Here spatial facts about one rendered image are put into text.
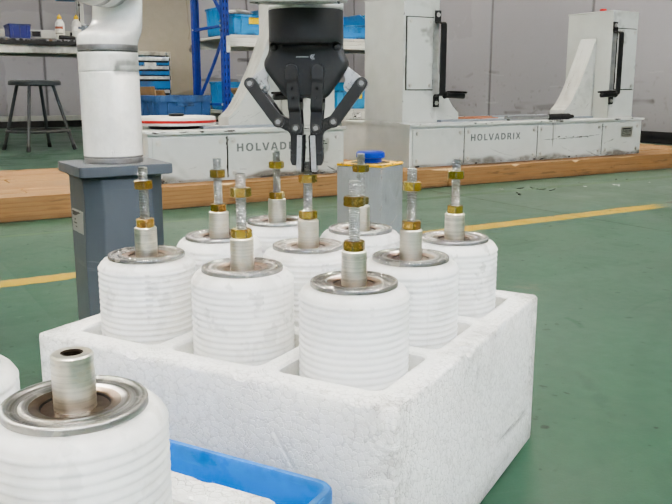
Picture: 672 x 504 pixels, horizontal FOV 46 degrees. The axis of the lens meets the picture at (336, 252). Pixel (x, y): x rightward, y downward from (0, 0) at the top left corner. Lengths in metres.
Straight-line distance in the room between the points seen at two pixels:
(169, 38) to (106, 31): 6.01
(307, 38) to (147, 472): 0.48
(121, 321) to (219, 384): 0.15
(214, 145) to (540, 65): 4.83
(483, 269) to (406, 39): 2.66
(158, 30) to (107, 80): 5.99
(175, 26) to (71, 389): 6.94
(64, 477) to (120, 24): 0.98
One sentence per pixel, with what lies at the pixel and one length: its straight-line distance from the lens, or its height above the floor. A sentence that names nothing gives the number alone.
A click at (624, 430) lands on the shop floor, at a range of 1.07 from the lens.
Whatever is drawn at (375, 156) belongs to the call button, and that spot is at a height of 0.32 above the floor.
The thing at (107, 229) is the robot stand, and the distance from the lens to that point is 1.27.
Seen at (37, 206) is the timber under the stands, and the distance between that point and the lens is 2.72.
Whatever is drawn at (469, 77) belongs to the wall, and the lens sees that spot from 8.09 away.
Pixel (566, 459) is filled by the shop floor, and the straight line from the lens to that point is 0.97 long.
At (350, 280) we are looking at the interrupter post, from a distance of 0.67.
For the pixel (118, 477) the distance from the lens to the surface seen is 0.42.
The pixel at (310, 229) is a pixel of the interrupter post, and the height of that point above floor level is 0.27.
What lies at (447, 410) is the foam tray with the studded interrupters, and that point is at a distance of 0.71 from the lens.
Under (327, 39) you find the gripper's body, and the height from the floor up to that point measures 0.46.
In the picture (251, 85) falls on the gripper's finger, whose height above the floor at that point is 0.42.
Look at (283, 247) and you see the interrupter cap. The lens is 0.83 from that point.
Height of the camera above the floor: 0.42
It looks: 12 degrees down
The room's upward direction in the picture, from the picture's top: straight up
